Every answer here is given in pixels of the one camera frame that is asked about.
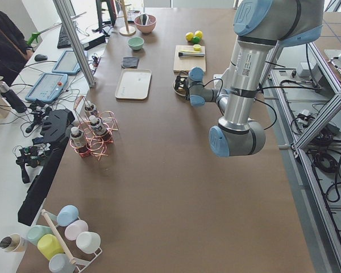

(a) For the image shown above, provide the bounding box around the blue teach pendant far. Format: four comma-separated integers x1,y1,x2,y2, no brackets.
52,50,80,76

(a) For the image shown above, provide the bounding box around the yellow plastic knife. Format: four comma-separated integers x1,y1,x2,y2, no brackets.
178,51,200,55

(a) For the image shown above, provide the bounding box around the whole lemon upper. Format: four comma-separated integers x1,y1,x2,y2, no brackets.
185,32,194,42

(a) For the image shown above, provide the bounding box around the blue teach pendant near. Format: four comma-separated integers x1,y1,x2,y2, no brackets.
25,73,68,103

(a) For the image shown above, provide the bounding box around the cream rabbit tray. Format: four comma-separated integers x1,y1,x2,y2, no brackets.
115,68,152,100

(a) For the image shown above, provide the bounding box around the half lemon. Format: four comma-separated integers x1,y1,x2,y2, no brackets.
193,44,201,52

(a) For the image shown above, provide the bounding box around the grey blue cup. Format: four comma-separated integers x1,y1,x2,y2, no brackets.
48,254,75,273

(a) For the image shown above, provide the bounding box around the whole lemon lower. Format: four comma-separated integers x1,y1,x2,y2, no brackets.
194,30,203,39

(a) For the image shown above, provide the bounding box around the black monitor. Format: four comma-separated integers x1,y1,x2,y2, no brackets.
95,0,118,28

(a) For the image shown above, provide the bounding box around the wooden cup stand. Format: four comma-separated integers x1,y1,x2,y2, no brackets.
115,0,136,36

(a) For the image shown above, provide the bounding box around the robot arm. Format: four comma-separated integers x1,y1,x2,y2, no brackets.
209,1,324,157
173,67,230,114

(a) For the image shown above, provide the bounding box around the mint green cup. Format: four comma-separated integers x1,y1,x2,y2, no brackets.
26,225,52,246

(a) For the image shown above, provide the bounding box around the steel muddler black tip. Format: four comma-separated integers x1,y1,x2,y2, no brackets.
178,52,205,59

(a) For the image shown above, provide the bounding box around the black thermos bottle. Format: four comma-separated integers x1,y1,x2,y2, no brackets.
0,81,27,113

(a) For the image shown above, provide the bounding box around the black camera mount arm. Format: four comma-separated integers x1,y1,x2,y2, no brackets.
16,109,74,226

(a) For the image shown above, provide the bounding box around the blue teach pendant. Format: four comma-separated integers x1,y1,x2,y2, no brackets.
25,73,68,103
52,50,80,76

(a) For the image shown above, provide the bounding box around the white cup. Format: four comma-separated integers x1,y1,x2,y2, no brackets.
76,231,101,254

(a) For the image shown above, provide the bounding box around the wooden cutting board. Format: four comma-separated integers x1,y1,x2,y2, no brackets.
173,45,206,72

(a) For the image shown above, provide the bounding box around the pink ice bowl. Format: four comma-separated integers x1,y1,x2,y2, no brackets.
134,14,157,34

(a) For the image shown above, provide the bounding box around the paper cup with strainer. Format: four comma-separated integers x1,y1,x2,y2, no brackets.
0,233,27,253

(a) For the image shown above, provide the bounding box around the grey folded cloth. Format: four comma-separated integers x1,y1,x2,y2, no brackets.
121,56,139,68

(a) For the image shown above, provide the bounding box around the light blue cup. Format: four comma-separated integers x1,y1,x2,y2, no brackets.
57,205,79,227

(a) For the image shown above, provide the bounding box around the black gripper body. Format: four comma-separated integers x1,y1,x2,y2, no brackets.
173,75,189,98

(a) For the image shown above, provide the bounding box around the whole lemon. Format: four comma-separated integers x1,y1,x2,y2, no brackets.
185,32,194,42
194,30,203,39

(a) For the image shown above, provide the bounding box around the black keyboard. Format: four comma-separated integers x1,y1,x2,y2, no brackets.
57,26,71,49

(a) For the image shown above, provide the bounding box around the pink cup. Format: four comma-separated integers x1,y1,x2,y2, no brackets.
64,220,89,241

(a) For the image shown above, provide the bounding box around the aluminium frame post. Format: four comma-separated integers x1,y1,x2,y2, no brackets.
53,0,95,88

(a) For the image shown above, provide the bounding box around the black computer mouse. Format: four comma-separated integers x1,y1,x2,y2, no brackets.
34,54,48,62

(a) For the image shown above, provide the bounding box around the white round plate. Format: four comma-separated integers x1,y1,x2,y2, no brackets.
173,81,186,97

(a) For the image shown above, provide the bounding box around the person in black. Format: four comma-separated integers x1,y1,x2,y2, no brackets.
0,11,34,85

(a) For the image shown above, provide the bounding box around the tea bottle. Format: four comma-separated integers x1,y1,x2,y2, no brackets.
70,126,90,158
84,101,98,118
89,115,111,143

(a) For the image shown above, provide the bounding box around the green lime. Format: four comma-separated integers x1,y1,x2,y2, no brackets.
191,36,201,44

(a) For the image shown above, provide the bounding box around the green bowl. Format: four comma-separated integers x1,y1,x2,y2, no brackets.
127,37,144,51

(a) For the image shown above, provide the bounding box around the white wire cup rack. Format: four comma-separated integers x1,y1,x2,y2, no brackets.
40,209,103,272

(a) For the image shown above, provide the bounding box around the yellow cup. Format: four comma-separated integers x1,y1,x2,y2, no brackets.
37,234,64,260

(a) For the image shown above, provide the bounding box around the copper wire bottle rack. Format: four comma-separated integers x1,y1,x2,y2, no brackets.
69,95,119,159

